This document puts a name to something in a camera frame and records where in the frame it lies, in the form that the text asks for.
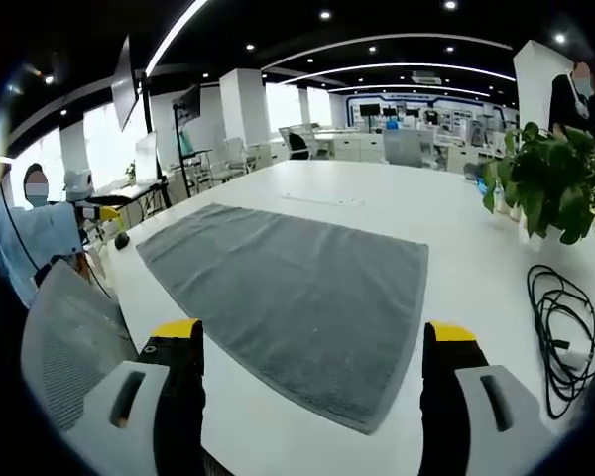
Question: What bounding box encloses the white mesh office chair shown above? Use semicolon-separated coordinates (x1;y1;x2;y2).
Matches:
383;127;436;169

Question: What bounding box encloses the grey towel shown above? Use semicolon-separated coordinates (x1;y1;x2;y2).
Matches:
135;201;430;436

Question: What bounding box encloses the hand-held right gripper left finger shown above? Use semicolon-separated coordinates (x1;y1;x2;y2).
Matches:
63;318;207;476

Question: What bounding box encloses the blue cloth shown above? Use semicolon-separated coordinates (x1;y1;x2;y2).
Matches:
463;162;498;195

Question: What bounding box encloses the black coiled cable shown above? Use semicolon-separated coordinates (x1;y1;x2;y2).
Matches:
527;264;595;420

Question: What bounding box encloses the small monitor on stand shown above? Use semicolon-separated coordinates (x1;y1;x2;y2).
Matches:
172;83;203;165

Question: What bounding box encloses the white table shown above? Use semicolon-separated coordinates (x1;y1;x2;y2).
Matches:
106;158;595;476

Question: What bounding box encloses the white desktop monitor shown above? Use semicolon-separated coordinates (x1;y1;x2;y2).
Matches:
134;131;161;187

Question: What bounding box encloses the green potted plant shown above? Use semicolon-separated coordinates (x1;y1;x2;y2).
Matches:
480;121;595;247

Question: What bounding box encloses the white power adapter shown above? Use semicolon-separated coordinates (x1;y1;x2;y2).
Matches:
554;339;595;368

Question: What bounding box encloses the large monitor on stand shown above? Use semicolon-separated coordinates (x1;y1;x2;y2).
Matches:
110;34;158;135

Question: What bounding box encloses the black office chair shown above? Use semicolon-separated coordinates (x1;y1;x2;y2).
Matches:
286;129;310;161

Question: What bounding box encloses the clear plastic bottle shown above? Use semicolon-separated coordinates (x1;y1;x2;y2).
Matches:
492;178;508;215

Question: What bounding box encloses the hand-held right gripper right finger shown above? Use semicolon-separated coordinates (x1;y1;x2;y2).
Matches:
418;320;559;476

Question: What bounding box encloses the grey mesh office chair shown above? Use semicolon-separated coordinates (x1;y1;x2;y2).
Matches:
20;260;140;433

